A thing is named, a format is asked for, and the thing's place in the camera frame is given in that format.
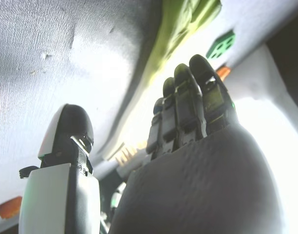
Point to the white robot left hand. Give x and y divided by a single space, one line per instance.
200 185

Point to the long leek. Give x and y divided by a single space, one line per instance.
183 29

